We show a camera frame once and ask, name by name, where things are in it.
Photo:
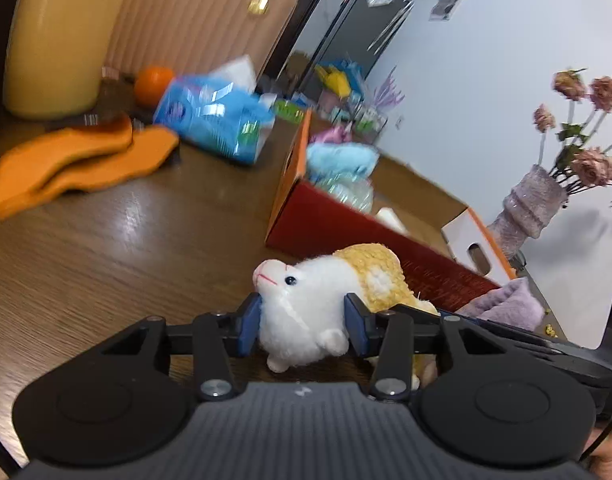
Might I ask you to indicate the red cardboard box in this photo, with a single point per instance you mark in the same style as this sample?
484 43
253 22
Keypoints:
326 225

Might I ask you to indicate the light blue plush toy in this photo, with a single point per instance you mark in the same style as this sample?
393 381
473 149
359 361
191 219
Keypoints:
341 160

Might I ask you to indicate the white and yellow plush sheep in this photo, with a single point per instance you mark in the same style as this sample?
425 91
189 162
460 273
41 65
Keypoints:
306 290

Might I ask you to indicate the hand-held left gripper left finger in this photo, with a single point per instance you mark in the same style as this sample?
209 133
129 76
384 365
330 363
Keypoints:
249 325

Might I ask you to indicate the dried pink roses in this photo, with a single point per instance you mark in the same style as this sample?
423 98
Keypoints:
591 165

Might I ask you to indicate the purple towel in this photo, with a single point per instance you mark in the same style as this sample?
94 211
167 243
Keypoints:
506 305

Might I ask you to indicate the small white pad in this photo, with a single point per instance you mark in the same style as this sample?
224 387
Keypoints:
391 220

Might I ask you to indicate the blue and yellow bag pile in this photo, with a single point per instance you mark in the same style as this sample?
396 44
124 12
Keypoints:
338 77

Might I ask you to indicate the yellow crumbs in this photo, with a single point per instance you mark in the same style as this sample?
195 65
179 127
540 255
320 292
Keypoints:
551 330

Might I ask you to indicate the white mesh bath ball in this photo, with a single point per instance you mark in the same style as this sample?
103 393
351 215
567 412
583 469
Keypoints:
351 192

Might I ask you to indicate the pink ribbed suitcase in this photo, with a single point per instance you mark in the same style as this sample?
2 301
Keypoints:
196 15

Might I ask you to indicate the brown cardboard box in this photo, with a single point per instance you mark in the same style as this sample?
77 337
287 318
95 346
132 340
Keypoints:
298 72

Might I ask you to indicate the dark brown entrance door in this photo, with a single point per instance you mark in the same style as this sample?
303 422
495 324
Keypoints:
306 15

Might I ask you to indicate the white folded umbrella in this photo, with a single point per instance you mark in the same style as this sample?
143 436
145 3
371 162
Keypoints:
391 27

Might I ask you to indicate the orange fruit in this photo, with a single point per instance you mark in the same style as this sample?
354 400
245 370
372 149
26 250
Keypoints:
153 85

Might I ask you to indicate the person's right hand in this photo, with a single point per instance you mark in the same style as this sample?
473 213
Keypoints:
611 455

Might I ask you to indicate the blue soft tissue pack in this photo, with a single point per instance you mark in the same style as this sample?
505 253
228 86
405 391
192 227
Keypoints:
211 110

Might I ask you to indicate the grey refrigerator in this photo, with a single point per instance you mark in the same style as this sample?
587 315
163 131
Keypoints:
356 25

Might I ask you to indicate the pink ribbed vase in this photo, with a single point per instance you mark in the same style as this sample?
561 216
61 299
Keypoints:
528 205

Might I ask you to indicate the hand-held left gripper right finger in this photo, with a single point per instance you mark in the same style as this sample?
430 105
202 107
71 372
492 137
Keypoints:
356 327

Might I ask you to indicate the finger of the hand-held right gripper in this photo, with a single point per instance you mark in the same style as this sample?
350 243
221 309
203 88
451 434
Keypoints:
536 347

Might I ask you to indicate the wall picture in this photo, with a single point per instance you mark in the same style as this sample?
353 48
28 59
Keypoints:
447 5

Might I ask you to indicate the green packet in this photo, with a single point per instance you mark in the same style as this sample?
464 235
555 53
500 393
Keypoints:
288 110

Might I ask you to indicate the yellow thermos jug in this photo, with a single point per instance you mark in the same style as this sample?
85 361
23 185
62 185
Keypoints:
56 45

